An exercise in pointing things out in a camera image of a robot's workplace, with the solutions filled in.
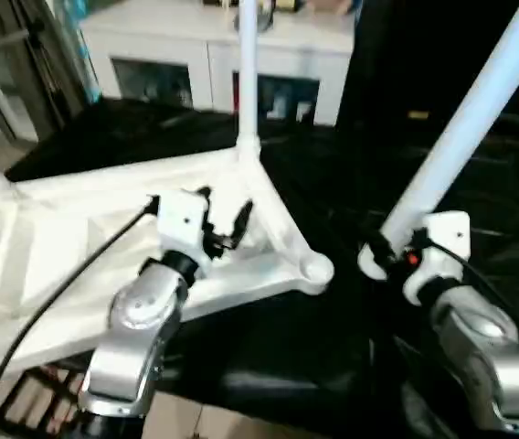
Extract white plastic table top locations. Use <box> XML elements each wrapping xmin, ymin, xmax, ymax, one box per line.
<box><xmin>0</xmin><ymin>149</ymin><xmax>336</xmax><ymax>381</ymax></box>

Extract black work mat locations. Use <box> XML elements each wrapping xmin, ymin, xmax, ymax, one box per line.
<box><xmin>0</xmin><ymin>99</ymin><xmax>519</xmax><ymax>439</ymax></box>

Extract white glass-door cabinet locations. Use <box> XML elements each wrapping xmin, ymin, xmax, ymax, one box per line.
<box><xmin>77</xmin><ymin>0</ymin><xmax>357</xmax><ymax>127</ymax></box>

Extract light blue plastic strip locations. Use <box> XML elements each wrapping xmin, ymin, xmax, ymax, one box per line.
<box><xmin>61</xmin><ymin>0</ymin><xmax>103</xmax><ymax>103</ymax></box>

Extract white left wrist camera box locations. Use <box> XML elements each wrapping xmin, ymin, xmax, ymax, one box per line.
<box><xmin>154</xmin><ymin>188</ymin><xmax>215</xmax><ymax>272</ymax></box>

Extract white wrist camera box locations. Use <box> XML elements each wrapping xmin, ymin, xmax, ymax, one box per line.
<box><xmin>402</xmin><ymin>211</ymin><xmax>473</xmax><ymax>308</ymax></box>
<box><xmin>154</xmin><ymin>188</ymin><xmax>215</xmax><ymax>272</ymax></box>

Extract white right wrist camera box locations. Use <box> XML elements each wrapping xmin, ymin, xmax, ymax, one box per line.
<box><xmin>402</xmin><ymin>211</ymin><xmax>473</xmax><ymax>308</ymax></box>

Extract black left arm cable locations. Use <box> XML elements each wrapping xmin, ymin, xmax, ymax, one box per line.
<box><xmin>0</xmin><ymin>196</ymin><xmax>162</xmax><ymax>439</ymax></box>

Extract black metal table frame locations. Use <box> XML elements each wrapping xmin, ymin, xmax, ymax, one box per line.
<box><xmin>0</xmin><ymin>364</ymin><xmax>91</xmax><ymax>439</ymax></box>

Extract grey metal rack frame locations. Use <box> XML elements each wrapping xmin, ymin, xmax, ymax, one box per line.
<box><xmin>0</xmin><ymin>0</ymin><xmax>70</xmax><ymax>143</ymax></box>

